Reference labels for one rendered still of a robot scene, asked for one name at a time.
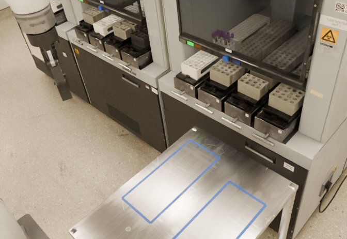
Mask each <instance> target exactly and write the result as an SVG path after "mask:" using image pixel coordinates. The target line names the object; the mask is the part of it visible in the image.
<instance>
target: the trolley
mask: <svg viewBox="0 0 347 239"><path fill-rule="evenodd" d="M297 190H298V185H297V184H295V183H293V182H291V181H290V180H288V179H286V178H284V177H283V176H281V175H279V174H278V173H276V172H274V171H272V170H271V169H269V168H267V167H265V166H264V165H262V164H260V163H258V162H257V161H255V160H254V159H252V158H250V157H248V156H247V155H245V154H243V153H242V152H240V151H238V150H236V149H235V148H233V147H231V146H229V145H228V144H226V143H224V142H222V141H221V140H219V139H217V138H216V137H214V136H212V135H210V134H209V133H207V132H205V131H204V130H202V129H200V128H198V127H196V126H194V127H193V128H191V129H190V130H189V131H188V132H187V133H185V134H184V135H183V136H182V137H180V138H179V139H178V140H177V141H176V142H174V143H173V144H172V145H171V146H170V147H169V148H167V149H166V150H165V151H164V152H162V153H161V154H160V155H159V156H158V157H156V158H155V159H154V160H153V161H152V162H150V163H149V164H148V165H147V166H146V167H144V168H143V169H142V170H141V171H140V172H138V173H137V174H136V175H135V176H134V177H132V178H131V179H130V180H128V181H127V182H126V183H125V184H124V185H122V186H121V187H120V188H119V189H118V190H116V191H115V192H114V193H113V194H112V195H110V196H109V197H108V198H107V199H106V200H104V201H103V202H102V203H101V204H100V205H98V206H97V207H96V208H95V209H94V210H92V211H91V212H90V213H89V214H88V215H86V216H85V217H84V218H83V219H82V220H80V221H79V222H78V223H77V224H76V225H74V226H73V227H72V228H71V229H70V230H68V232H69V234H70V235H71V236H72V237H73V239H258V238H259V237H260V235H261V234H262V233H263V232H264V230H265V229H266V228H267V227H268V226H269V224H270V223H271V222H272V221H273V219H274V218H275V217H276V216H277V214H278V213H279V212H280V211H281V210H282V208H283V211H282V216H281V222H280V227H279V232H278V238H277V239H286V236H287V232H288V227H289V222H290V218H291V213H292V209H293V204H294V199H295V195H296V191H297Z"/></svg>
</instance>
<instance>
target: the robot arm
mask: <svg viewBox="0 0 347 239"><path fill-rule="evenodd" d="M4 1H5V2H7V3H8V5H9V6H10V7H11V9H12V11H13V14H14V16H15V17H16V20H17V22H18V23H19V25H20V27H21V29H22V32H24V33H26V35H27V38H28V40H29V42H30V44H31V45H32V46H34V47H40V50H41V54H42V56H43V57H44V59H45V61H46V64H47V65H49V67H50V69H51V72H52V75H53V77H54V79H55V82H54V85H56V86H57V88H58V91H59V93H60V96H61V98H62V100H63V101H65V100H68V99H71V98H72V94H71V92H70V89H69V86H68V84H67V81H66V79H65V76H66V74H65V73H64V74H63V73H62V69H61V68H60V66H59V63H58V62H59V58H58V56H57V51H56V47H55V44H54V42H55V41H56V40H57V39H58V32H57V30H56V27H55V23H56V19H55V16H54V13H53V10H52V7H51V3H50V1H49V0H4ZM0 239H31V238H30V237H29V236H28V234H27V232H26V229H25V227H24V226H20V225H19V224H18V223H17V221H16V219H15V218H14V216H13V215H12V213H11V212H10V211H9V209H8V208H7V207H6V205H5V204H4V202H3V200H2V197H1V195H0Z"/></svg>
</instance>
